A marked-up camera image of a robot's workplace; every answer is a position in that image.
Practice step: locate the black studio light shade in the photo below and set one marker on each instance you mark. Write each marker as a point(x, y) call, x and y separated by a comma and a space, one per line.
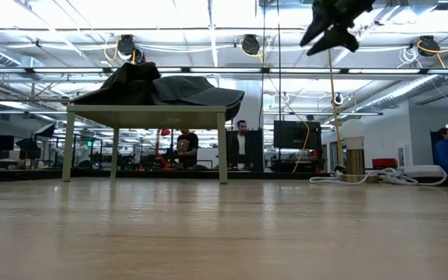
point(28, 147)
point(46, 131)

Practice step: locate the red box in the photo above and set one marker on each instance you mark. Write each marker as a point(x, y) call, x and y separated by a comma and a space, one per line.
point(384, 163)

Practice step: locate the white pillar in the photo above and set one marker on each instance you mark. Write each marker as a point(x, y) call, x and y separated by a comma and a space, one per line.
point(253, 101)

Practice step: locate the silver ventilation duct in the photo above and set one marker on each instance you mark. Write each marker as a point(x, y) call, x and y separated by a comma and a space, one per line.
point(403, 90)

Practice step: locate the white power adapter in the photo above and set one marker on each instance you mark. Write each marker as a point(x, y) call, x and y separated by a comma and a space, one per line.
point(422, 170)

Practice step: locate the green perforated metal shelf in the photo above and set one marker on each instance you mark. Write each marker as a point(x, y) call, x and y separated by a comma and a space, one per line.
point(150, 116)

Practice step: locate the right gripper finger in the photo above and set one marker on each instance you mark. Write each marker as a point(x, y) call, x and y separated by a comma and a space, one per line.
point(319, 25)
point(338, 37)

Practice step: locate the brass lamp with white bulb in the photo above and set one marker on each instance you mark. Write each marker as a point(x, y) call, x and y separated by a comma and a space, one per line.
point(351, 130)

